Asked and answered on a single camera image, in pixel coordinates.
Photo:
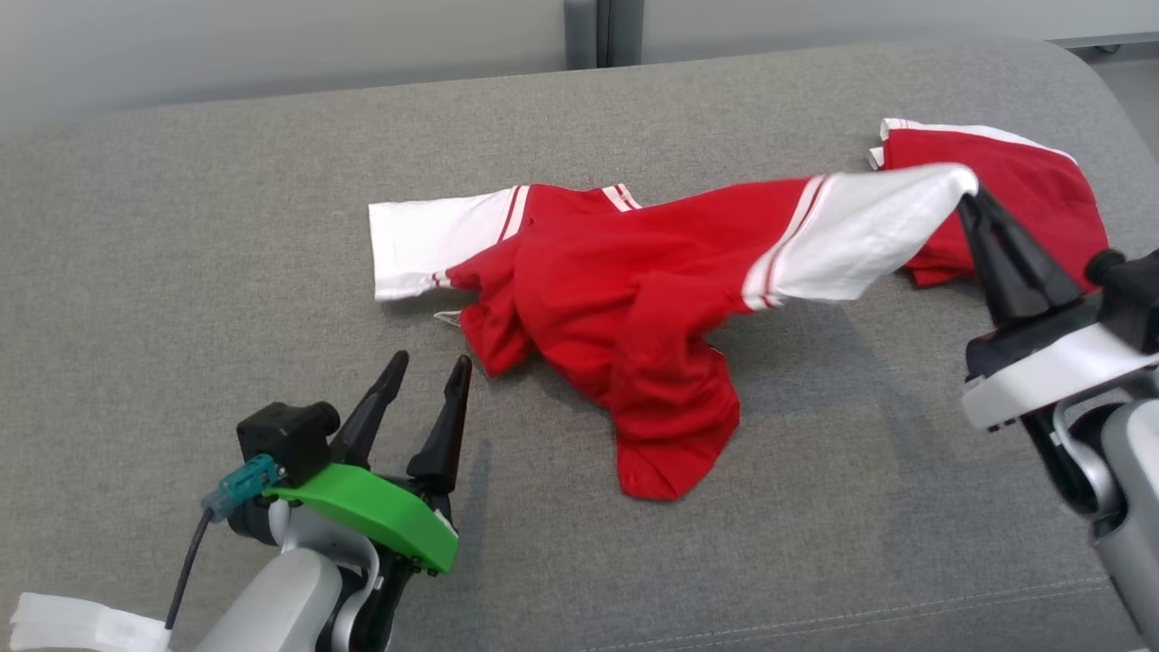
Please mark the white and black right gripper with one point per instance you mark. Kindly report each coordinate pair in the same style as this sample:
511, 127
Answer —
1041, 371

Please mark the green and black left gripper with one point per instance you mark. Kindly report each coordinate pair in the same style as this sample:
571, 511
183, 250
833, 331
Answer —
380, 516

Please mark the red shorts with white trim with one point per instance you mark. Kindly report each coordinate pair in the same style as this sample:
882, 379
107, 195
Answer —
1023, 181

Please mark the red and white shirt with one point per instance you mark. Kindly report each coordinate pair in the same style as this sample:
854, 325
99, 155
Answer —
616, 299

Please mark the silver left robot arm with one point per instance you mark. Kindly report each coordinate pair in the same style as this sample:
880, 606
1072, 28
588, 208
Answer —
272, 602

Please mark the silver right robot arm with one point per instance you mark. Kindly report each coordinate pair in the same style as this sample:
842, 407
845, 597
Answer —
1132, 489

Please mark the grey fabric sofa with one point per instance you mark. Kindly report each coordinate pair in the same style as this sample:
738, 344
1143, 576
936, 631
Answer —
226, 226

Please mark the white tape wrap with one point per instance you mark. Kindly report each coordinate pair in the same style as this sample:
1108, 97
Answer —
72, 623

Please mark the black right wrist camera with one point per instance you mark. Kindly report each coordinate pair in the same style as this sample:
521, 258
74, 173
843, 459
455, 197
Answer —
1132, 299

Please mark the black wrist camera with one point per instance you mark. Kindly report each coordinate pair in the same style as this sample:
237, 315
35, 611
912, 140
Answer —
285, 439
1132, 299

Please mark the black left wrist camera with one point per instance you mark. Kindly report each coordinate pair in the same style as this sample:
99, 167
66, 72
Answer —
285, 439

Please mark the dark vertical wall post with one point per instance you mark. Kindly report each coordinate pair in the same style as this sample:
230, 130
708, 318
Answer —
602, 32

